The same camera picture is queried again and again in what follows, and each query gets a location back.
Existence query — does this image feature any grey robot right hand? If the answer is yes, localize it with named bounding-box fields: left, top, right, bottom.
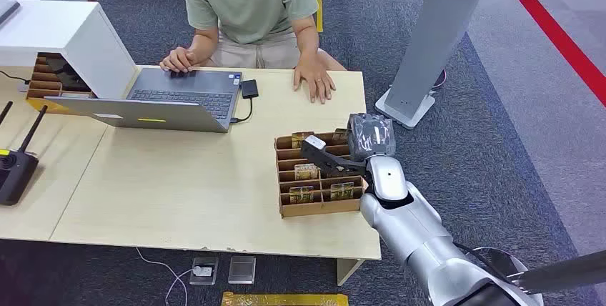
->
left=347, top=112, right=397, bottom=163

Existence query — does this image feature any person's right hand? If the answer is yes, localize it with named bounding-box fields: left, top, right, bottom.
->
left=159, top=46, right=199, bottom=74

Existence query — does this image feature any person's left hand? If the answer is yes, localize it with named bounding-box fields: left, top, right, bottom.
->
left=292, top=59, right=337, bottom=105

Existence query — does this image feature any gold patterned card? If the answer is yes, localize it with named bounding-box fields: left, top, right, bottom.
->
left=294, top=163, right=319, bottom=182
left=291, top=131, right=315, bottom=149
left=289, top=185, right=315, bottom=204
left=329, top=181, right=355, bottom=201

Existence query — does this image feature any cardboard card divider box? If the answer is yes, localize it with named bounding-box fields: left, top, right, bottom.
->
left=274, top=129, right=368, bottom=219

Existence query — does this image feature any grey laptop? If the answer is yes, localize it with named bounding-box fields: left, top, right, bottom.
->
left=44, top=67, right=244, bottom=134

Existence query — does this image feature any black usb hub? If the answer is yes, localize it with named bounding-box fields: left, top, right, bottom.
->
left=239, top=79, right=260, bottom=101

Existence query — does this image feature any white cabinet box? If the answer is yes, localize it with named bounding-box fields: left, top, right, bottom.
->
left=0, top=0, right=139, bottom=102

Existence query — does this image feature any grey kiosk stand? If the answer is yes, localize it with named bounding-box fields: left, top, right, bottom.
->
left=374, top=0, right=499, bottom=131

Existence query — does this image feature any wooden table leg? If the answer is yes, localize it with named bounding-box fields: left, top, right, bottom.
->
left=336, top=258, right=366, bottom=287

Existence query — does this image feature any cardboard slotted organizer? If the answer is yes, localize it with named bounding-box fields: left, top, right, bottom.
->
left=25, top=52, right=96, bottom=102

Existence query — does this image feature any grey flat device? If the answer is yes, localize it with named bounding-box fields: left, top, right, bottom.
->
left=0, top=0, right=21, bottom=26

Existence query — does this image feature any long yellow floor tape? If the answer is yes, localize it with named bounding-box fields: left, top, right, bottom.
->
left=221, top=291, right=350, bottom=306

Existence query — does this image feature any metal floor socket cover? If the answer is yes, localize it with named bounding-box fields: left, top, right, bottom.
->
left=227, top=255, right=257, bottom=286

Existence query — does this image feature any black remote controller with antennas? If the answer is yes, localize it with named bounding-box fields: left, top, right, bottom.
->
left=0, top=100, right=49, bottom=207

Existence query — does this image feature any metal floor socket with plug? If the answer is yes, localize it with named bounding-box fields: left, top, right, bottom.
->
left=189, top=255, right=220, bottom=287

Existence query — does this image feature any dark grey pole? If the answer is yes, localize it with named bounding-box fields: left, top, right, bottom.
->
left=505, top=249, right=606, bottom=296

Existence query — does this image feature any black hub cable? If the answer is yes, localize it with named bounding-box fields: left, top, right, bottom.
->
left=229, top=97, right=254, bottom=124

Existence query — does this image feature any thin black cable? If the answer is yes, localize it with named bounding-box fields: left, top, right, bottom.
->
left=0, top=70, right=30, bottom=86

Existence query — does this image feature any white floor cable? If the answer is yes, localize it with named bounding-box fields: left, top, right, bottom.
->
left=136, top=246, right=196, bottom=306

